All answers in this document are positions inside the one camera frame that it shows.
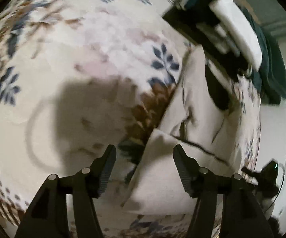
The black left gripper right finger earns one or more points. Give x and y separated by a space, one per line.
191 174

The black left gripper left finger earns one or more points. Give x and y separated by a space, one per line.
96 177

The beige long sleeve shirt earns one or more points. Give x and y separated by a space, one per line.
206 134

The black folded clothes stack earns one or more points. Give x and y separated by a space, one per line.
195 21

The white bed headboard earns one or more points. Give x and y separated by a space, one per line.
279 128

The dark green folded blanket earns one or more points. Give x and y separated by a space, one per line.
270 79

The floral bed blanket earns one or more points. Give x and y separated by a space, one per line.
79 75

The white folded shirt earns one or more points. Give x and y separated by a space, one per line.
240 29

